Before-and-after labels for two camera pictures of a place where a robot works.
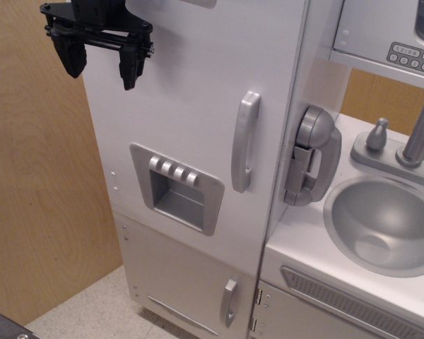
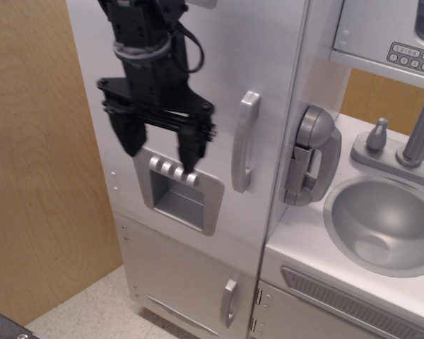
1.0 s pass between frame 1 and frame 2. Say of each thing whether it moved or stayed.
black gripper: moved
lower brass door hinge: stayed
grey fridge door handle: stayed
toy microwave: stayed
